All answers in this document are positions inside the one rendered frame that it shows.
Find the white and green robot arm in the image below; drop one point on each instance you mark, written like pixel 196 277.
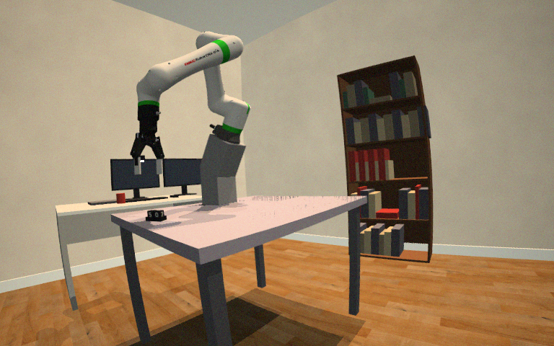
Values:
pixel 211 52

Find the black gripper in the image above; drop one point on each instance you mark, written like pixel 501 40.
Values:
pixel 146 137

